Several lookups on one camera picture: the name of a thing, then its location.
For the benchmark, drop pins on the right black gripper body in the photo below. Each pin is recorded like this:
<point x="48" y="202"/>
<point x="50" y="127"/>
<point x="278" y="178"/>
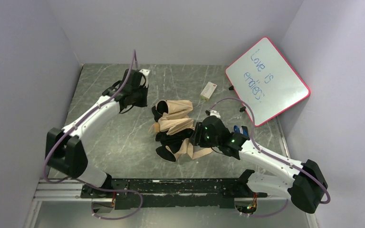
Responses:
<point x="196" y="134"/>

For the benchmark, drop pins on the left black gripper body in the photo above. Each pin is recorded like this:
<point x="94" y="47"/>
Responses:
<point x="139" y="99"/>

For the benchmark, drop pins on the beige folding umbrella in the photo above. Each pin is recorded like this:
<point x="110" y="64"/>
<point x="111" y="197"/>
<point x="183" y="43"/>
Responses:
<point x="173" y="128"/>

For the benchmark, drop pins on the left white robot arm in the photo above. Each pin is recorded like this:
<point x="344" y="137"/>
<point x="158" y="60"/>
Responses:
<point x="64" y="147"/>

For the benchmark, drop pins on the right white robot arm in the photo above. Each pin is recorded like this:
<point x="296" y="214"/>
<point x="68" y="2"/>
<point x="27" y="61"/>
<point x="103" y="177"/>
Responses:
<point x="303" y="183"/>

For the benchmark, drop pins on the blue marker pen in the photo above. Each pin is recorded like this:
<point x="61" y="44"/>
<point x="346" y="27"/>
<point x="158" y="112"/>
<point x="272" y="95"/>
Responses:
<point x="241" y="129"/>

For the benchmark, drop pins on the black whiteboard stand clip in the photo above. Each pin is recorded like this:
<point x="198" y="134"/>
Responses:
<point x="243" y="108"/>

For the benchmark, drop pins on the small white eraser box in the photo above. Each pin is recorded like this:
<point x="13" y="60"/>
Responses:
<point x="208" y="91"/>

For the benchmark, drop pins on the pink framed whiteboard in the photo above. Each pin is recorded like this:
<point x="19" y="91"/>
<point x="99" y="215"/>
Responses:
<point x="265" y="80"/>

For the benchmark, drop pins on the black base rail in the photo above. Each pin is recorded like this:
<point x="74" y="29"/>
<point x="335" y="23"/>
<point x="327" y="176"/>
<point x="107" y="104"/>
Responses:
<point x="165" y="193"/>

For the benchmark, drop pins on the aluminium frame rail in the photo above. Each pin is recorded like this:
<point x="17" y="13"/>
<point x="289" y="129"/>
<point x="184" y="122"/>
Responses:
<point x="70" y="190"/>

